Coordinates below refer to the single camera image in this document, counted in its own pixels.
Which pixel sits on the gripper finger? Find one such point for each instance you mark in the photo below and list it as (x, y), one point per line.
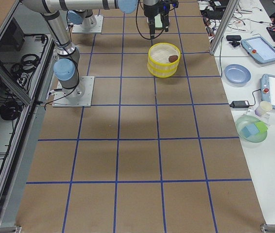
(166, 22)
(151, 24)

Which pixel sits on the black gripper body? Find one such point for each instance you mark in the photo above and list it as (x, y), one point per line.
(149, 10)

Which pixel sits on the brown steamed bun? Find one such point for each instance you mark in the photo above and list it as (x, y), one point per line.
(173, 58)

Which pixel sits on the yellow bamboo steamer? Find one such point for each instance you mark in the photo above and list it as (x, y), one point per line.
(162, 71)
(159, 53)

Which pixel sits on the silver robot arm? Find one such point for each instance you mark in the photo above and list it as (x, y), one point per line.
(66, 68)
(83, 18)

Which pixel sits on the light green plate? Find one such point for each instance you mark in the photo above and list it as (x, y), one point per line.
(158, 23)

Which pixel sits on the black webcam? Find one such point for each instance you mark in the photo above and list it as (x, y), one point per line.
(234, 40)

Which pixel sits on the blue plate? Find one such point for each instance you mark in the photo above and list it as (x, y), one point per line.
(237, 74)

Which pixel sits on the far blue teach pendant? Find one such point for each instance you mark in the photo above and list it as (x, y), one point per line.
(259, 49)

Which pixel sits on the black power adapter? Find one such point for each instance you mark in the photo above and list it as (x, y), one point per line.
(239, 104)

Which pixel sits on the paper cup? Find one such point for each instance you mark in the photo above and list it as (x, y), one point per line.
(263, 108)

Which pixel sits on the blue sponge block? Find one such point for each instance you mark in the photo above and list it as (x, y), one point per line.
(249, 130)

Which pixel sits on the clear green bowl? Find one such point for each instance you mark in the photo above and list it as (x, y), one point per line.
(245, 120)

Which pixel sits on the green sponge block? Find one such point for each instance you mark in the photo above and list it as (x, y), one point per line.
(261, 126)

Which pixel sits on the aluminium frame post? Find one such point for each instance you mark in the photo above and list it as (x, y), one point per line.
(232, 5)

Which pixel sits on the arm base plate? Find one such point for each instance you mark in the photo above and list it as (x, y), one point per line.
(96, 30)
(81, 97)

